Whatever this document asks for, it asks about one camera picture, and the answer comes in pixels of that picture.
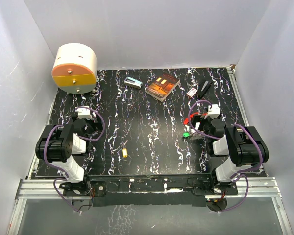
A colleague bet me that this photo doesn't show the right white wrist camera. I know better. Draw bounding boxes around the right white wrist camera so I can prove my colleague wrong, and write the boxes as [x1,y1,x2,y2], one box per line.
[205,104,221,119]

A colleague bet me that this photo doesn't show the yellow tagged key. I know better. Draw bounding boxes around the yellow tagged key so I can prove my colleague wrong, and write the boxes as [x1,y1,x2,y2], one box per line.
[122,141,128,158]

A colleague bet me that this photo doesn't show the round pastel drawer cabinet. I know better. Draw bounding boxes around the round pastel drawer cabinet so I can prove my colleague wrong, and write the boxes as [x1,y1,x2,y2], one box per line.
[51,43,98,94]

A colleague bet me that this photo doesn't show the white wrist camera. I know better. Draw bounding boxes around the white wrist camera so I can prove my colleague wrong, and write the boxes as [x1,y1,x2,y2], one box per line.
[75,106,93,120]
[205,104,221,119]

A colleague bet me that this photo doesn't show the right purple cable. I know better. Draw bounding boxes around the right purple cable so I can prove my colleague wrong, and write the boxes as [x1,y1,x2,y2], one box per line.
[187,99,264,214]

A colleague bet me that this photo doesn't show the teal and white stapler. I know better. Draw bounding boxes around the teal and white stapler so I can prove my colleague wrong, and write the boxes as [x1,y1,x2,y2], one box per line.
[124,77,143,89]

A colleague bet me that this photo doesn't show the aluminium frame rail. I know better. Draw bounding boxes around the aluminium frame rail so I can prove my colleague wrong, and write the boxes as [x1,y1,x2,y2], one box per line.
[7,174,293,235]

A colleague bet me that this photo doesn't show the red keyring opener tool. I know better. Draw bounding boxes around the red keyring opener tool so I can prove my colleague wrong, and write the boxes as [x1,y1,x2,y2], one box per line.
[183,112,199,125]

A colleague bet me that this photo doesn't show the black rectangular case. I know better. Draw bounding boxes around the black rectangular case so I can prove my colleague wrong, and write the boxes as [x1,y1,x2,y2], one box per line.
[196,80,212,99]

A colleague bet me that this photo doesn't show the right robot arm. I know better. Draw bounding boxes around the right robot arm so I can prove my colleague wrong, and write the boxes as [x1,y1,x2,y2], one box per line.
[187,113,269,194]

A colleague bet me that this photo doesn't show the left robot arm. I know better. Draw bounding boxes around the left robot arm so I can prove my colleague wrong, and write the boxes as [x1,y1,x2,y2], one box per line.
[35,117,102,195]

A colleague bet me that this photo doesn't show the purple cable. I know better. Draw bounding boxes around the purple cable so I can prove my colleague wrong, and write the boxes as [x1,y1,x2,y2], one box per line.
[43,106,106,215]
[187,99,264,214]

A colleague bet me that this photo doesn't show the green tagged key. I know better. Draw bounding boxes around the green tagged key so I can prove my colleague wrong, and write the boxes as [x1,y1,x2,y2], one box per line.
[183,132,191,138]

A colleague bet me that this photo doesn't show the small red white card box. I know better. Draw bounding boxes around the small red white card box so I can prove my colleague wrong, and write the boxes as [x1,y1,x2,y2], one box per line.
[186,88,197,98]

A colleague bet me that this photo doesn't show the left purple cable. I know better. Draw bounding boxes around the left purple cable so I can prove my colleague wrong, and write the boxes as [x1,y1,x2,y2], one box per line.
[43,106,106,215]

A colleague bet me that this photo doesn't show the orange paperback book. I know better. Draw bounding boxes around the orange paperback book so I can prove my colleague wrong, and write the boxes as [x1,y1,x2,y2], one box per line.
[145,73,180,102]

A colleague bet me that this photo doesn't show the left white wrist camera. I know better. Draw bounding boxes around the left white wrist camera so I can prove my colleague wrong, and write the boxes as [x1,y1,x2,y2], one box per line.
[75,106,93,120]

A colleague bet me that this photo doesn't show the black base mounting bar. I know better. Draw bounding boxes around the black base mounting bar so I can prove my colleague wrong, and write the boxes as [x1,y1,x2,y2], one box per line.
[59,173,238,207]

